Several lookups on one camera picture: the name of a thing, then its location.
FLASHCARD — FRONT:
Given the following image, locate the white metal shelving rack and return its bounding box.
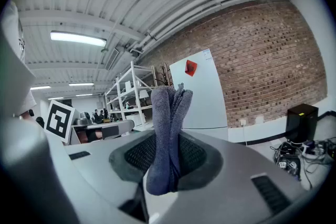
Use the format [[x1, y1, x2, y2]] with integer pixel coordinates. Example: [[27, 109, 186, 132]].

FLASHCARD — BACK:
[[104, 61, 156, 132]]

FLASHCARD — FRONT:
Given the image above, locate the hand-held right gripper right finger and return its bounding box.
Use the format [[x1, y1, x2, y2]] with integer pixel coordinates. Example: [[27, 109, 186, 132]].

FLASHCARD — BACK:
[[177, 130, 224, 191]]

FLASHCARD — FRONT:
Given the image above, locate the grey blue cleaning cloth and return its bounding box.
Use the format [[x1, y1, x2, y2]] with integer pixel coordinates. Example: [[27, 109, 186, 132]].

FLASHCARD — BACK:
[[146, 82, 194, 196]]

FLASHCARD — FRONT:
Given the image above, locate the black coat rack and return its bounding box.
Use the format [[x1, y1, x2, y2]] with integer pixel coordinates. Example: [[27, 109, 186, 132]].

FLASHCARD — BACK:
[[154, 65, 166, 87]]

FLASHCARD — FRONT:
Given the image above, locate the wooden coat rack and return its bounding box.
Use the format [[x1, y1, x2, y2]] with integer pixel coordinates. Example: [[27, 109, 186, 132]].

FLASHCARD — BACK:
[[163, 62, 171, 87]]

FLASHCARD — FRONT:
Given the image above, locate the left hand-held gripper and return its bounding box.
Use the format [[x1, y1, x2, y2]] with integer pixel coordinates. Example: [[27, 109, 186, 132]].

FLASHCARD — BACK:
[[44, 99, 135, 145]]

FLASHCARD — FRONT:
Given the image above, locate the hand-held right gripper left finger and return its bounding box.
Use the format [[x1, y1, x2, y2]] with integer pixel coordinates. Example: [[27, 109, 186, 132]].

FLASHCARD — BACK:
[[109, 130, 158, 184]]

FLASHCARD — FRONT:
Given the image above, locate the light grey refrigerator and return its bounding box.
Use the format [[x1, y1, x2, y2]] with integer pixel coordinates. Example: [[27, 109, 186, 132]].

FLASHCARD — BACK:
[[169, 48, 229, 143]]

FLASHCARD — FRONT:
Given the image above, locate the pile of cables and devices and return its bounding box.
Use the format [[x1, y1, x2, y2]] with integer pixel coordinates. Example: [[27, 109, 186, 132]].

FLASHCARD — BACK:
[[270, 138, 336, 189]]

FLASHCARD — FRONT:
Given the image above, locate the black cabinet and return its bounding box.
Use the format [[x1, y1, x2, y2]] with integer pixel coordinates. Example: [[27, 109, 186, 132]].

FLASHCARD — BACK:
[[285, 103, 319, 144]]

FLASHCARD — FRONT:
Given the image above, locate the red diamond paper decoration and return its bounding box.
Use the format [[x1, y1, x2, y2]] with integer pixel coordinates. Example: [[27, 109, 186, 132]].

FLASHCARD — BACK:
[[184, 59, 198, 77]]

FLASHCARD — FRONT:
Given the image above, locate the white table lamp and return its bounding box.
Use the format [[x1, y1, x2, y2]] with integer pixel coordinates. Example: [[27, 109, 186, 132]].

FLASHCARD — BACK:
[[139, 90, 150, 107]]

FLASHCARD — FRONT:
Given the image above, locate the white ceiling pipe run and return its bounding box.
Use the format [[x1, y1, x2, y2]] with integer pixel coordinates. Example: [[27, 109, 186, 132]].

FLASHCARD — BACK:
[[131, 0, 291, 55]]

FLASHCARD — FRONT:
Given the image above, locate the ceiling air vent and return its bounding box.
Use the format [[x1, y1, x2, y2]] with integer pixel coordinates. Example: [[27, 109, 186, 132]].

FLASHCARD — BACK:
[[104, 47, 120, 70]]

